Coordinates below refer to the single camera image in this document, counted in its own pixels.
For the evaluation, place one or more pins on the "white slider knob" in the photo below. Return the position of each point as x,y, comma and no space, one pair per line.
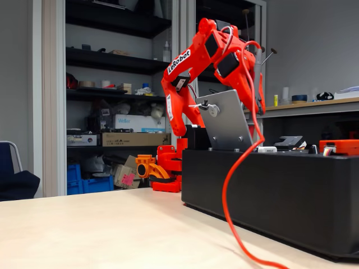
267,150

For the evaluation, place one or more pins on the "blue tape roll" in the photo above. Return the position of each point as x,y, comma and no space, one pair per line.
299,98

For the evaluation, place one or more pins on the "small black box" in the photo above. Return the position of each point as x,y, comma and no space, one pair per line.
86,47

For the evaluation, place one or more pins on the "black white headset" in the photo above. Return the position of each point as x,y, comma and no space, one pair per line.
325,96

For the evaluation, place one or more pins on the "grey hinged door panel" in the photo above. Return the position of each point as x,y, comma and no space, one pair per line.
227,126

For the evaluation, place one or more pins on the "long brown cardboard box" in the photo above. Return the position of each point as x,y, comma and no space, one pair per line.
134,139

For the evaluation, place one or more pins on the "brown tape roll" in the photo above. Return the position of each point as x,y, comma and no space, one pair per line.
87,84

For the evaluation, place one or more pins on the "grey test probe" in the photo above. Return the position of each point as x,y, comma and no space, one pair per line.
258,70

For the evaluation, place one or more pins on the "small wooden box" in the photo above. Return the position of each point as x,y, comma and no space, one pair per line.
124,88

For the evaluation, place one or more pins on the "white Weller box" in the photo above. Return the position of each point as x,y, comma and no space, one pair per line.
134,123

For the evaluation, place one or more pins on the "grey metal storage shelving unit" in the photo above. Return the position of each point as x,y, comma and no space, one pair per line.
53,112

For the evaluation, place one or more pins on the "yellow marker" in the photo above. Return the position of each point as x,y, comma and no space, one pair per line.
276,101

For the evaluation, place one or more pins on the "blue plastic crate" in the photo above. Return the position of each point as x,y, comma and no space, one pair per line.
73,172
95,185

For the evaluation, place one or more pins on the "small plain cardboard box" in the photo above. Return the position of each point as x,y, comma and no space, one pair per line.
130,162

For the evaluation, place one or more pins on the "white tape roll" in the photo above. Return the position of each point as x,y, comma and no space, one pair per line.
106,84

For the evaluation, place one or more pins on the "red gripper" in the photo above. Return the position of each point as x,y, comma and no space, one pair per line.
243,73

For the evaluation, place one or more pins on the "white cup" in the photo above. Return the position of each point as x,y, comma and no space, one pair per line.
285,96

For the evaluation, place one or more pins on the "red display module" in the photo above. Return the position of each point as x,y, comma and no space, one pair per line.
345,145

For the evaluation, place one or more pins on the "thin rod round tip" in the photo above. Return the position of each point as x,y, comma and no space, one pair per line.
246,11
273,51

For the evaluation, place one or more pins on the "white printed carton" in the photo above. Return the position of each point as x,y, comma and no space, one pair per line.
81,140

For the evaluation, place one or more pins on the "cardboard box pink sticker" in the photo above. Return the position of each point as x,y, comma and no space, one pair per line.
120,173

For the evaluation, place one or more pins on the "flat cardboard piece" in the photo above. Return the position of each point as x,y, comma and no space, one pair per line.
119,52

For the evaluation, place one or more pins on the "black task board box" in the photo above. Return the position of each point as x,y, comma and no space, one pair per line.
280,196

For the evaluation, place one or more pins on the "dark cloth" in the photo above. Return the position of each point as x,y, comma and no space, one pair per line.
16,185

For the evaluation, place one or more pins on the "red robot arm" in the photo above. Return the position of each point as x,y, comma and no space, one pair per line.
196,56

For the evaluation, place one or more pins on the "wooden side desk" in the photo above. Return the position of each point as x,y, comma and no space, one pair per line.
308,107

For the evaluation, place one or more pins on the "white crumpled cloth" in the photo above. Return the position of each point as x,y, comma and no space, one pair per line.
144,91

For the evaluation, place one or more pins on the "paper stack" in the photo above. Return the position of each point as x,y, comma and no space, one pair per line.
349,90

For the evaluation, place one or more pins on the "blue chair metal frame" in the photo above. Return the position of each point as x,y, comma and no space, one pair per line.
5,159

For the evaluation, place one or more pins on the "white plastic bottle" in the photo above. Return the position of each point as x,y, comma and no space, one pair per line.
166,54

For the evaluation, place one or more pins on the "black knob with zip tie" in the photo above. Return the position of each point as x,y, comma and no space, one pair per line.
205,104

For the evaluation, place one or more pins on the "red shelf object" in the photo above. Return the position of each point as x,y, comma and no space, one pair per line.
71,82

